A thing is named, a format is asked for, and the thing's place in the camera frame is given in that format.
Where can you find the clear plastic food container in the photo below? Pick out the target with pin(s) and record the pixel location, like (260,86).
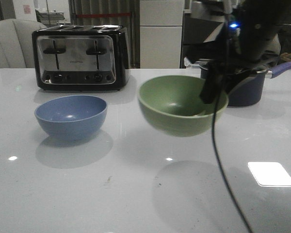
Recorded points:
(189,64)

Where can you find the blue bowl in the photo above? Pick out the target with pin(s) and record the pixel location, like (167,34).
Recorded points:
(71,118)

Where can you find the dark kitchen counter cabinet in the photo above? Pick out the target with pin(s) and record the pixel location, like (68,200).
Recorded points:
(193,32)

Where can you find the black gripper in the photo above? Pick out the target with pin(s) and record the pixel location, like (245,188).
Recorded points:
(243,41)

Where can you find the beige chair on left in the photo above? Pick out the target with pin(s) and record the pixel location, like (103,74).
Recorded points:
(16,50)

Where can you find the green bowl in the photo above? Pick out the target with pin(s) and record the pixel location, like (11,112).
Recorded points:
(172,104)

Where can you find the dark blue saucepan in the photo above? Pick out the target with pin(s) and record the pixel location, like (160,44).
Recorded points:
(251,92)

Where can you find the white refrigerator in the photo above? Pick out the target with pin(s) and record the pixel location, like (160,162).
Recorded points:
(160,33)

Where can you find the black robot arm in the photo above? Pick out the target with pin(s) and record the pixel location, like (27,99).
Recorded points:
(237,57)

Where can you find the black and chrome toaster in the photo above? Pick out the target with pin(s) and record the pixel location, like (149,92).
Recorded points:
(81,57)

